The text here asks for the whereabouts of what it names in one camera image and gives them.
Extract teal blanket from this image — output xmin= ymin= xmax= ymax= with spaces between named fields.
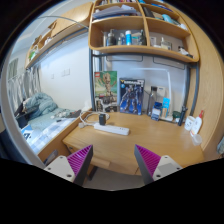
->
xmin=25 ymin=92 xmax=58 ymax=119

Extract green toy figure box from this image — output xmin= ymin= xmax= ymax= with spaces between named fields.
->
xmin=94 ymin=71 xmax=118 ymax=112

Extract white power strip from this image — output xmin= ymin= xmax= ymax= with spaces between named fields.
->
xmin=94 ymin=123 xmax=129 ymax=136

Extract wooden desk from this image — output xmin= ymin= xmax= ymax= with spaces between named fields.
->
xmin=38 ymin=112 xmax=204 ymax=175

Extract dark bottle on shelf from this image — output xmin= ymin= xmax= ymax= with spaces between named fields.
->
xmin=107 ymin=29 xmax=116 ymax=46

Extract stack of papers on shelf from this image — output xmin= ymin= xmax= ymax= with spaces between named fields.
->
xmin=93 ymin=5 xmax=136 ymax=19

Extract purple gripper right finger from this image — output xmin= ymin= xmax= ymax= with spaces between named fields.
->
xmin=134 ymin=145 xmax=161 ymax=185

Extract white power strip cable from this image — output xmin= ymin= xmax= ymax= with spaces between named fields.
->
xmin=78 ymin=111 xmax=111 ymax=129

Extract black charger plug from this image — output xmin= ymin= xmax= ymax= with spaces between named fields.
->
xmin=99 ymin=114 xmax=106 ymax=125

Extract white cup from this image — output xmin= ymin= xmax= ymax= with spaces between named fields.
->
xmin=184 ymin=116 xmax=195 ymax=131

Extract clear plastic cup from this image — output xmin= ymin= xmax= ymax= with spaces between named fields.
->
xmin=192 ymin=134 xmax=202 ymax=146

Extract grey water bottle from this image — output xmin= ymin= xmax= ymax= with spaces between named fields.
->
xmin=147 ymin=86 xmax=157 ymax=116

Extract bed with checked sheet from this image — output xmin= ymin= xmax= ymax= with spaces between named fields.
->
xmin=21 ymin=108 xmax=80 ymax=154

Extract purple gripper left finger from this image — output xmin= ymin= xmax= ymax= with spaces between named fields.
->
xmin=67 ymin=145 xmax=93 ymax=186

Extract black slim bottle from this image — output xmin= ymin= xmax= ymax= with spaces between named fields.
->
xmin=178 ymin=106 xmax=188 ymax=126

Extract wooden wall shelf unit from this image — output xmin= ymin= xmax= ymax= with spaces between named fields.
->
xmin=89 ymin=0 xmax=200 ymax=63

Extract blue small box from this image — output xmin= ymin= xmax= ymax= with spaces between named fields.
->
xmin=151 ymin=102 xmax=162 ymax=121

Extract white lotion bottle red cap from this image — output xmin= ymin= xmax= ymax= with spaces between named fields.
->
xmin=190 ymin=111 xmax=204 ymax=136

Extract blue robot model box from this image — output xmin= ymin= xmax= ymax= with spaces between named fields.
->
xmin=119 ymin=78 xmax=145 ymax=115

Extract wooden upper bunk shelf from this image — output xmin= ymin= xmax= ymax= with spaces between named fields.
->
xmin=25 ymin=2 xmax=93 ymax=69

